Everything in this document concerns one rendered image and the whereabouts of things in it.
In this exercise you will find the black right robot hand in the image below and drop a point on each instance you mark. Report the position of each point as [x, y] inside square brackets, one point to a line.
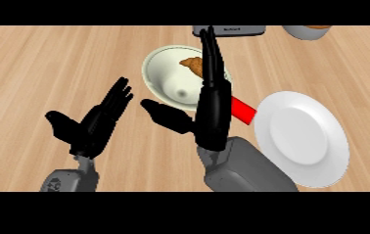
[213, 114]

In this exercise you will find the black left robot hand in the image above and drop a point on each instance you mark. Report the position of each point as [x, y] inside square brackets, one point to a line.
[99, 120]

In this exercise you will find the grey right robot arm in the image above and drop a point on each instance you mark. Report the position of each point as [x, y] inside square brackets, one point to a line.
[245, 169]

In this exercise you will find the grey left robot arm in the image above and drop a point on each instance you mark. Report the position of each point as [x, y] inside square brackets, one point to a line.
[73, 177]

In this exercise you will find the cream white bowl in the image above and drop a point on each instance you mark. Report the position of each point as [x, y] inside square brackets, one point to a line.
[173, 78]

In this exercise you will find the brown croissant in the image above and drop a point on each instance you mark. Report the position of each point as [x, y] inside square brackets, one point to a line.
[192, 65]

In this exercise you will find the white round plate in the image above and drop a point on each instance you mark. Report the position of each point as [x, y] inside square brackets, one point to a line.
[304, 136]

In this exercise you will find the red flat strip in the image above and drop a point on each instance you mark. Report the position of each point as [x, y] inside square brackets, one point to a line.
[242, 110]

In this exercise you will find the grey rectangular appliance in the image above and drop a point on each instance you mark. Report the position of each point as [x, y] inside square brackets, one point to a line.
[241, 30]

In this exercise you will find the grey round container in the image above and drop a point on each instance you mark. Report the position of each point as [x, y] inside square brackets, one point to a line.
[309, 31]

